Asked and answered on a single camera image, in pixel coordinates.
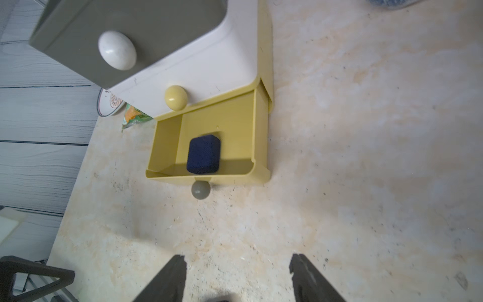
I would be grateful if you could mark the navy brooch box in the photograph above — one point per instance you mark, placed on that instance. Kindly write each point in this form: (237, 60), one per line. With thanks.
(204, 155)

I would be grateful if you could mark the green snack bag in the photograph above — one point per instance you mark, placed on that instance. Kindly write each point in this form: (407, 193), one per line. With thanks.
(134, 116)

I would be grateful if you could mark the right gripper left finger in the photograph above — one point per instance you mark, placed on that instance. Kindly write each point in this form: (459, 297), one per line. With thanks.
(168, 285)

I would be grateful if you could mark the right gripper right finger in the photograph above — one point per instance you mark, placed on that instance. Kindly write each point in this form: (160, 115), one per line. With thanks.
(309, 284)

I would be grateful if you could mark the round patterned plate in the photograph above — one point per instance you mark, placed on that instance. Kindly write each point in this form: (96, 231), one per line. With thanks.
(108, 104)

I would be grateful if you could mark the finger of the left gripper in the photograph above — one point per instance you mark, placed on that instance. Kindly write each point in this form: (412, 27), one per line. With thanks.
(24, 280)

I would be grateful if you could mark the blue white porcelain bowl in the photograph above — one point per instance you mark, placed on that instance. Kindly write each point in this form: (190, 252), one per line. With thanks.
(392, 4)

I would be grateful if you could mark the three-tier drawer cabinet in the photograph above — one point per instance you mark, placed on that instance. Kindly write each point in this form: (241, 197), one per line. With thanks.
(196, 67)

